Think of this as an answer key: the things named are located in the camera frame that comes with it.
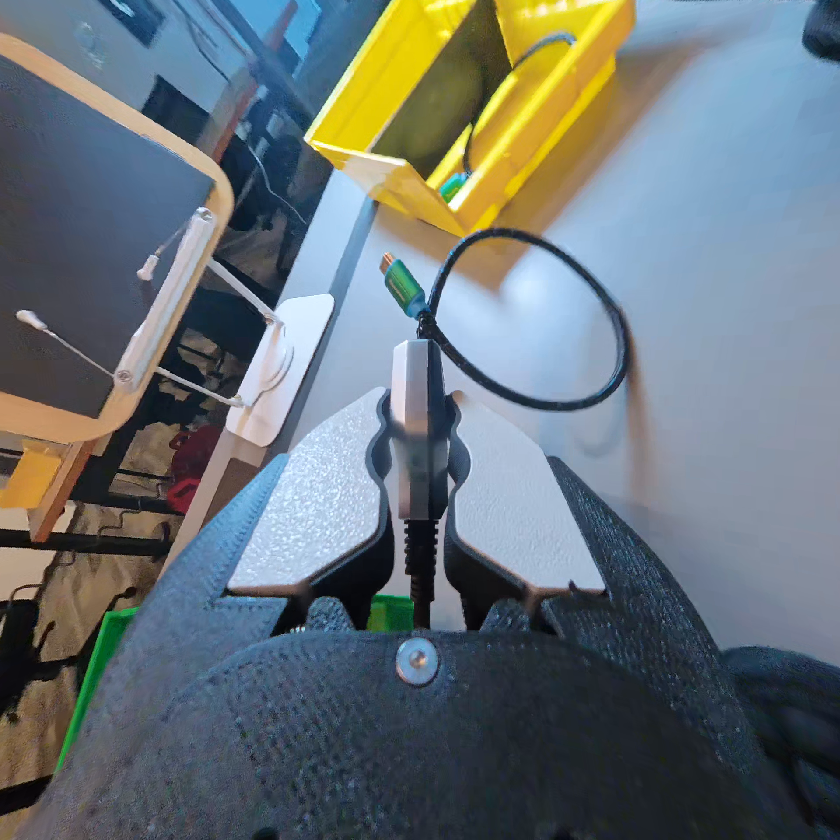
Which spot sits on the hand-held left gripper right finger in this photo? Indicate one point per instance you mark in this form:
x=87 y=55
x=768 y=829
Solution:
x=518 y=518

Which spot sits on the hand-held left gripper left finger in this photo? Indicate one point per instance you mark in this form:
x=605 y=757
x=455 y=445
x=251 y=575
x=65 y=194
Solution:
x=315 y=512

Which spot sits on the grey multiport adapter hub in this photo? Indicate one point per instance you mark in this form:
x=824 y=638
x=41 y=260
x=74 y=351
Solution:
x=413 y=426

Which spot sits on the green plastic bin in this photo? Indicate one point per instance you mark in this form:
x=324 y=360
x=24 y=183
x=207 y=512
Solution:
x=98 y=656

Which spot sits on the yellow plastic bin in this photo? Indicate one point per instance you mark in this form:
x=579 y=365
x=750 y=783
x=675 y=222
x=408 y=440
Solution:
x=558 y=98

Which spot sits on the red bag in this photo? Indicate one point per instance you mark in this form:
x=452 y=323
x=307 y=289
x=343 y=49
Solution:
x=193 y=466

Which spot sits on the brown wooden desk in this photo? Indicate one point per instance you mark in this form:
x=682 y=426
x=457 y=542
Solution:
x=59 y=499

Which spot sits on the yellow box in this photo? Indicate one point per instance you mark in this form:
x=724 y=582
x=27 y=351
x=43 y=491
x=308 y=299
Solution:
x=29 y=476

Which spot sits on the black wood-rimmed panel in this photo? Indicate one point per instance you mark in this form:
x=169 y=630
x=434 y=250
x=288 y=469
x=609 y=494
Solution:
x=79 y=229

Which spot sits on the black wall screen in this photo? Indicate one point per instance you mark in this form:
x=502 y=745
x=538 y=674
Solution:
x=134 y=19

